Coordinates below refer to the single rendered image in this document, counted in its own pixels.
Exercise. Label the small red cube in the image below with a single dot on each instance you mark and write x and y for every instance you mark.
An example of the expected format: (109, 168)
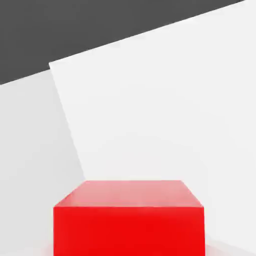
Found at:
(129, 228)

